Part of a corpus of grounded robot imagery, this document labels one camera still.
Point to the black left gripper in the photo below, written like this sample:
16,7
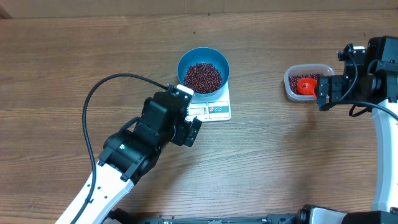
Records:
185,127

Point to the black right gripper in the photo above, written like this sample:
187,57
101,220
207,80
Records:
325,90

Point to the red measuring scoop blue handle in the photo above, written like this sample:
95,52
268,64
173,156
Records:
306,86

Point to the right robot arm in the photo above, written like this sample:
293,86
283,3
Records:
380,63

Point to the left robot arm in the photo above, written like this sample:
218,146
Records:
132,152

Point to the white digital kitchen scale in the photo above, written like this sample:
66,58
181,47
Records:
212,108

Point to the red beans in bowl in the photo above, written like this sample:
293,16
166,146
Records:
203,78

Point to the blue bowl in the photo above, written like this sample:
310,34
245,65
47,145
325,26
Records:
203,55

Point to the clear plastic container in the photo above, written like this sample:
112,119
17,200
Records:
298,71

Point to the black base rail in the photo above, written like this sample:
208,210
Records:
120,216

